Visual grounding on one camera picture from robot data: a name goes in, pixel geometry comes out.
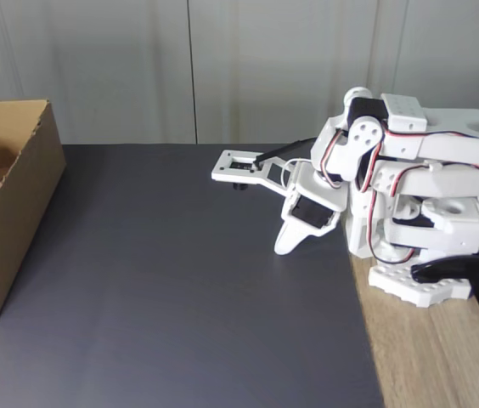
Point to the brown cardboard box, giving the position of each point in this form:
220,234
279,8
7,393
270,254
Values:
31,212

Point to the dark grey table mat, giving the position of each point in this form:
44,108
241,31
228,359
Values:
180,297

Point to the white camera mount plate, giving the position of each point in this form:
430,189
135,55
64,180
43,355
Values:
222,170

